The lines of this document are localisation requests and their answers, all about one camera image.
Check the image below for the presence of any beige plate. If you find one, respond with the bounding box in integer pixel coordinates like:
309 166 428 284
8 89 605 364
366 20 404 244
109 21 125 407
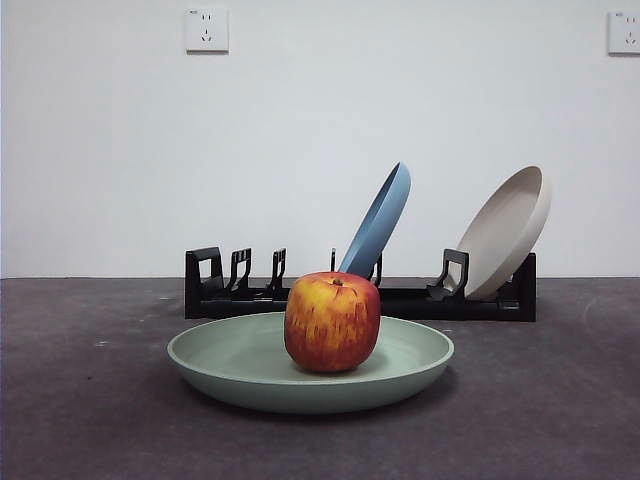
455 165 552 302

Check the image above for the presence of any white wall socket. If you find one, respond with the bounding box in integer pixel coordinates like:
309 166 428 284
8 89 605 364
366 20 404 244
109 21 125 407
185 8 230 54
607 11 640 56

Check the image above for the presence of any black plate rack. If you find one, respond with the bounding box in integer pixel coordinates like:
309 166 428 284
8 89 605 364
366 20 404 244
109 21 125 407
183 246 537 322

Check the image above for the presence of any green plate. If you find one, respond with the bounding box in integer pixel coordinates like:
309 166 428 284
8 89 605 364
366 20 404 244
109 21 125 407
167 312 455 415

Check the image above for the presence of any red yellow apple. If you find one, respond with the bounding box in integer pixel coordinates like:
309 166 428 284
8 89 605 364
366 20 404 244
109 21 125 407
284 271 382 374

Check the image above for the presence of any blue plate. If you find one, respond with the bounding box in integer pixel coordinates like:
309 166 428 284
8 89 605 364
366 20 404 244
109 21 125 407
337 161 412 279

